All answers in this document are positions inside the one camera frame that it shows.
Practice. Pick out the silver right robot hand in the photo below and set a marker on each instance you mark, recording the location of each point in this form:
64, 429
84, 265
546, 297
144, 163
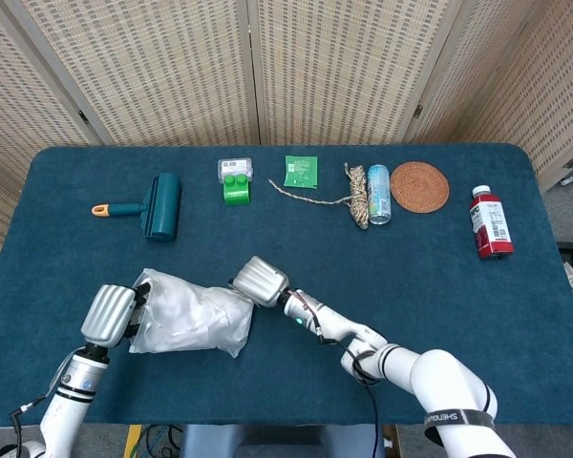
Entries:
260, 281

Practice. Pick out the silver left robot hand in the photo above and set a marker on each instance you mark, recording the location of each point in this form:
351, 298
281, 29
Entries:
107, 315

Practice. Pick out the frosted plastic zip bag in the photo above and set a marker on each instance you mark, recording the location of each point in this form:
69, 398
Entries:
191, 315

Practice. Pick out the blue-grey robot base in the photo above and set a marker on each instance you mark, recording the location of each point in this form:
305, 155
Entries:
248, 443

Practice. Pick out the green toy building block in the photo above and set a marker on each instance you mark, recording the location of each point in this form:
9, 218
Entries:
238, 195

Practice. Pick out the green foil sachet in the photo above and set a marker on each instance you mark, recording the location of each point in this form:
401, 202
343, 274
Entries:
301, 172

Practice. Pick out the small clear plastic box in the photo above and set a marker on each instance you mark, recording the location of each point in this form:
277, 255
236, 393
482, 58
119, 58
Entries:
236, 165

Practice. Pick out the teal lint roller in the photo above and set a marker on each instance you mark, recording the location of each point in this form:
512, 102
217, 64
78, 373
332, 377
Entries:
162, 205

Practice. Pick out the light blue drink can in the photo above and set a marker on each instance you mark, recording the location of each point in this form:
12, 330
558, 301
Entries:
379, 195

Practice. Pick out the blue carpet table surface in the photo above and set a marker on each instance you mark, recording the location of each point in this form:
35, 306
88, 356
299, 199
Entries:
410, 276

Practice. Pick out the round woven rattan coaster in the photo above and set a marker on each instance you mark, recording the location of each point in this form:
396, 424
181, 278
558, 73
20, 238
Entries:
419, 186

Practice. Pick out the red drink bottle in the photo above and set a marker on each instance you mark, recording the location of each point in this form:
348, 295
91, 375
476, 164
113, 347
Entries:
492, 229

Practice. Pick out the woven rattan folding screen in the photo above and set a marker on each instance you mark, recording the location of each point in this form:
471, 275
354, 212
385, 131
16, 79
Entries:
148, 71

